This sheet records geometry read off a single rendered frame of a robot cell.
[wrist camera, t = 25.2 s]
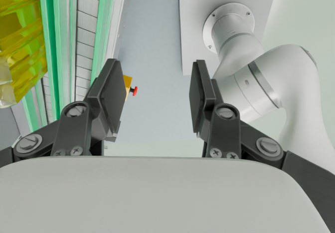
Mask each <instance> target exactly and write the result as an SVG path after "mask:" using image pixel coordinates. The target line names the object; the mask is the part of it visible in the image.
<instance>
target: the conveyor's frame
mask: <svg viewBox="0 0 335 233"><path fill-rule="evenodd" d="M129 4H130V0H115V1H114V6H113V7H114V8H113V14H112V20H111V26H110V32H109V39H108V45H107V51H106V57H105V62H106V61H107V59H108V58H116V59H118V55H119V50H120V45H121V41H122V36H123V32H124V27H125V23H126V18H127V13H128V9H129ZM104 64H105V63H104Z"/></svg>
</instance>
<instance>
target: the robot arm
mask: <svg viewBox="0 0 335 233"><path fill-rule="evenodd" d="M254 24H255V21H254V16H253V13H252V12H251V10H250V9H249V8H248V7H247V6H245V5H243V4H241V3H238V2H229V3H225V4H223V5H221V6H219V7H217V8H216V9H215V10H213V12H212V13H211V14H210V15H209V16H208V17H207V19H206V21H205V23H204V26H203V30H202V37H203V41H204V44H205V46H206V47H207V48H208V49H209V50H210V51H212V52H213V53H216V54H217V55H218V58H219V62H220V65H219V66H218V68H217V70H216V72H215V74H214V76H213V78H212V79H210V76H209V72H208V69H207V66H206V62H205V60H198V59H197V60H196V62H193V65H192V72H191V80H190V88H189V102H190V110H191V119H192V127H193V133H196V136H197V138H201V139H202V140H203V141H204V143H203V150H202V156H201V157H150V156H104V138H105V137H112V136H113V134H114V132H116V131H117V128H118V125H119V121H120V118H121V114H122V111H123V107H124V104H125V100H126V96H127V91H126V86H125V82H124V77H123V72H122V67H121V63H120V61H118V60H117V59H116V58H108V59H107V61H106V62H105V64H104V66H103V68H102V70H101V72H100V74H99V75H98V77H96V78H95V79H94V81H93V83H92V85H91V87H90V88H89V90H88V92H87V94H86V96H85V98H84V99H83V101H75V102H72V103H69V104H68V105H66V106H65V107H64V108H63V109H62V111H61V115H60V119H58V120H56V121H54V122H52V123H50V124H48V125H46V126H44V127H42V128H40V129H38V130H36V131H34V132H32V133H30V134H28V135H26V136H24V137H23V138H21V139H20V140H19V141H18V142H17V143H16V144H15V146H14V148H13V147H12V146H10V147H7V148H5V149H3V150H1V151H0V233H335V149H334V147H333V146H332V144H331V141H330V139H329V137H328V135H327V132H326V129H325V126H324V122H323V117H322V110H321V96H320V80H319V73H318V69H317V63H316V62H315V60H314V58H313V57H312V55H311V54H310V53H309V51H307V50H306V49H305V48H304V47H302V46H298V45H296V44H283V45H280V46H277V47H274V48H272V49H270V50H268V51H267V52H265V51H264V48H263V46H262V44H261V43H260V41H259V40H258V39H257V37H256V36H255V35H254V34H253V30H254ZM279 108H284V109H285V111H286V123H285V125H284V127H283V129H282V131H281V133H280V135H279V136H278V138H277V140H276V141H275V140H274V139H273V138H271V137H269V136H267V135H266V134H264V133H262V132H261V131H259V130H257V129H256V128H254V127H252V126H251V125H249V124H248V123H249V122H252V121H254V120H256V119H258V118H260V117H262V116H264V115H266V114H269V113H271V112H273V111H275V110H277V109H279Z"/></svg>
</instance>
